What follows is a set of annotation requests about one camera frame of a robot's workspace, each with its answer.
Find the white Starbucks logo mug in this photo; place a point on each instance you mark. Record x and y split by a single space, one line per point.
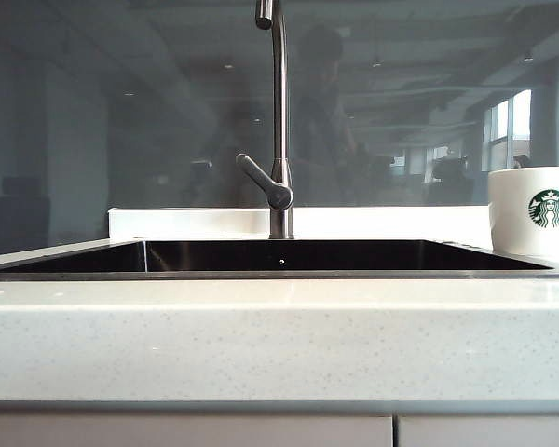
510 219

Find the black undermount sink basin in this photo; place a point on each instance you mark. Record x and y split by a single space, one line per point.
307 255

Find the steel gooseneck faucet spout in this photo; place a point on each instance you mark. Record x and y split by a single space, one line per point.
280 93

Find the wide grey cabinet door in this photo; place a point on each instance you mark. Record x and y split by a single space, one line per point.
186 432

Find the narrow grey cabinet door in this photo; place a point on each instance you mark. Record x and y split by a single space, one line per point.
489 432

